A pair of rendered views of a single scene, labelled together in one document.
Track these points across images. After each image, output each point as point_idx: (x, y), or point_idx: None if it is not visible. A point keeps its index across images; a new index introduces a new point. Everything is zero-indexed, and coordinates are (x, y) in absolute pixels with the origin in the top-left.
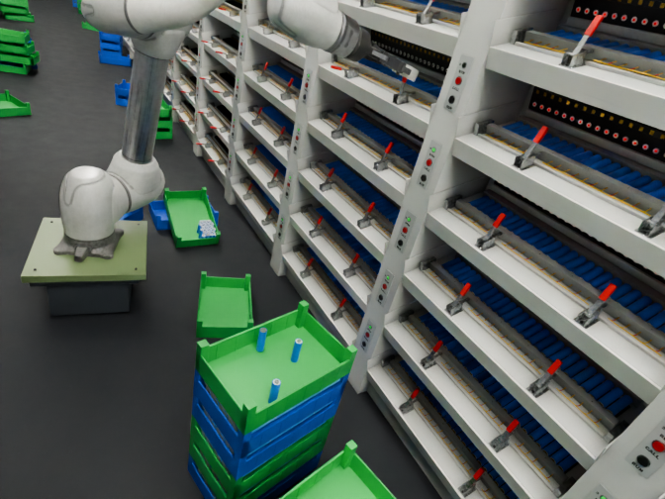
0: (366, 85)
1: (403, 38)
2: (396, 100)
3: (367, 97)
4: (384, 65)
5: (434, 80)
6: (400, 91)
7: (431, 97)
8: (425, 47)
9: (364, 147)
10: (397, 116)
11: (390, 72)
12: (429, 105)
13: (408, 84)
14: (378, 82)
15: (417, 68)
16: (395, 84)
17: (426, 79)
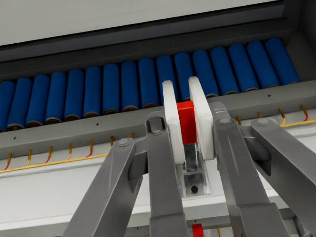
0: (12, 202)
1: (89, 24)
2: (185, 183)
3: (63, 228)
4: (141, 181)
5: (141, 48)
6: (190, 163)
7: (256, 102)
8: (265, 1)
9: None
10: (225, 209)
11: (6, 108)
12: (253, 117)
13: (130, 112)
14: (34, 166)
15: (51, 50)
16: (92, 137)
17: (114, 60)
